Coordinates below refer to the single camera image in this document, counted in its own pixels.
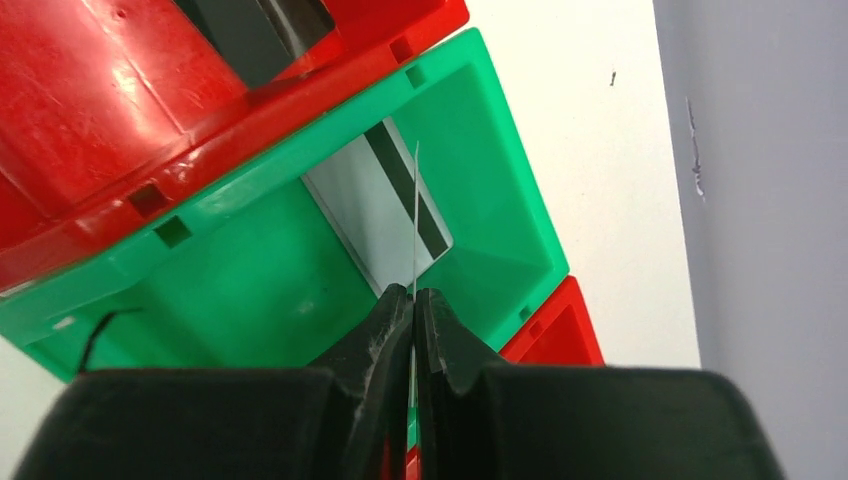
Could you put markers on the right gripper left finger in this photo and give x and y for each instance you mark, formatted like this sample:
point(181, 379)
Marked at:
point(364, 435)

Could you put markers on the silver credit card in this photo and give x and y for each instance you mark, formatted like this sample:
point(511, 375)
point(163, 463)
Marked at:
point(415, 221)

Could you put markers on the red bin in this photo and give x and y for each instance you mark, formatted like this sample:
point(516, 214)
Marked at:
point(114, 112)
point(559, 333)

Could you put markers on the left red bin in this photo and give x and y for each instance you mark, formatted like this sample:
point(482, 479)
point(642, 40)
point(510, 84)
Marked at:
point(114, 112)

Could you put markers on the silver card in green bin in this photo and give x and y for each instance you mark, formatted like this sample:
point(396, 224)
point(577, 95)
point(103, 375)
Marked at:
point(365, 191)

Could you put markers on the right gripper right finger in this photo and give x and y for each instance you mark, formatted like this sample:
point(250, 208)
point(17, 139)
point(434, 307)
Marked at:
point(454, 412)

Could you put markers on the green middle bin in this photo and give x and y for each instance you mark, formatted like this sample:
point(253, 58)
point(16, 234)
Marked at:
point(249, 273)

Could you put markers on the right red bin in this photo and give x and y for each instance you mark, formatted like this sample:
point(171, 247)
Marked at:
point(559, 333)

